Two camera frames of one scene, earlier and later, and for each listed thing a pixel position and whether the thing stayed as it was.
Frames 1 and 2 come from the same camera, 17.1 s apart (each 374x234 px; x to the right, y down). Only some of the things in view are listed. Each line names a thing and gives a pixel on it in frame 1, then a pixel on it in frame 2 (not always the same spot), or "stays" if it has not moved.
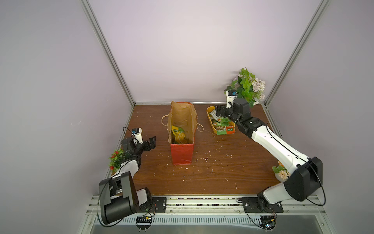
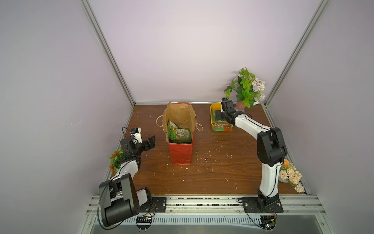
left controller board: x=143 y=223 stays
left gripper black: x=146 y=147 stays
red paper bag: x=181 y=122 stays
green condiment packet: x=224 y=121 to x=177 y=135
